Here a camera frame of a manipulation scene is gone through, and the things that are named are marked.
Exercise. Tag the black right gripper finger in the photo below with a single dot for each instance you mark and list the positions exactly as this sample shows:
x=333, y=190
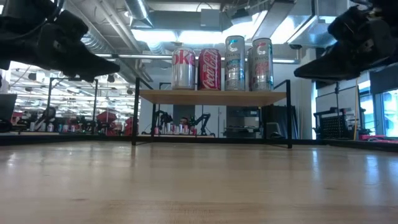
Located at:
x=335, y=67

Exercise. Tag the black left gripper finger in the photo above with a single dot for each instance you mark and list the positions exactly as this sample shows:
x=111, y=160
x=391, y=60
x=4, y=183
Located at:
x=81, y=60
x=82, y=79

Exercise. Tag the white Celsius can red print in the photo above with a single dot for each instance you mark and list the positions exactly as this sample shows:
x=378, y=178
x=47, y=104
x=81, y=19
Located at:
x=262, y=65

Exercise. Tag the silver Diet Coke can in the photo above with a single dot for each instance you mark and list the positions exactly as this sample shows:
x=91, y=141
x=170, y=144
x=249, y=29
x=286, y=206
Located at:
x=183, y=68

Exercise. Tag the red Coca-Cola can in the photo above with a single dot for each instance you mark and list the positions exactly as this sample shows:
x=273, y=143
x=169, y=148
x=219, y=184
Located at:
x=210, y=70

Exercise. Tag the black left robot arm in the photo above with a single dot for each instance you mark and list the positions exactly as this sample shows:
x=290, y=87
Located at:
x=25, y=7

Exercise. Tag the black background robot arm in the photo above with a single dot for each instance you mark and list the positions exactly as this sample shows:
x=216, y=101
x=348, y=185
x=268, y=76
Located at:
x=202, y=119
x=163, y=119

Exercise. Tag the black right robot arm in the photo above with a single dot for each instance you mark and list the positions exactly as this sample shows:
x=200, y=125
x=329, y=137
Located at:
x=385, y=6

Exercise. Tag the black tripod stand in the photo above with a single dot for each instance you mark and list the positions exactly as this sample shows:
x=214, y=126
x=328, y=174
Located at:
x=336, y=93

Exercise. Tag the black perforated panel stand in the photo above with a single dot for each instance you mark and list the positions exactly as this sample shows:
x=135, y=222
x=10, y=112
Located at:
x=334, y=126

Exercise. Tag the ceiling light strip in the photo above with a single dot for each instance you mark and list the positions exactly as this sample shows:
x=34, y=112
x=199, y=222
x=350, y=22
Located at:
x=143, y=56

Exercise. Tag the black screen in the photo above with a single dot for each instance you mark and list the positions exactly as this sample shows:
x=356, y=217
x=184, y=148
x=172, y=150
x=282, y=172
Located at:
x=7, y=109

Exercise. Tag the black storage rack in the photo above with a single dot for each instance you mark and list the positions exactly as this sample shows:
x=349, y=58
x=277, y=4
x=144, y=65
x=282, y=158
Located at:
x=245, y=118

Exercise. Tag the silver rectangular air duct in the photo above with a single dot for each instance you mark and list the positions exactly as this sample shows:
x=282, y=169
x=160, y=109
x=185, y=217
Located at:
x=304, y=28

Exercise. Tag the black aluminium table frame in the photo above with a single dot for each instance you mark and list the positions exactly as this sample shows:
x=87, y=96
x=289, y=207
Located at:
x=62, y=140

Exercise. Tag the silver round air duct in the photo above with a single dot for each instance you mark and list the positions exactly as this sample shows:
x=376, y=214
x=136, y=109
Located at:
x=138, y=11

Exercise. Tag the wooden shelf black metal frame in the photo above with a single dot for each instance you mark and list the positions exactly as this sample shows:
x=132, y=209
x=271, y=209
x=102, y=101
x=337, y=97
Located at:
x=211, y=98

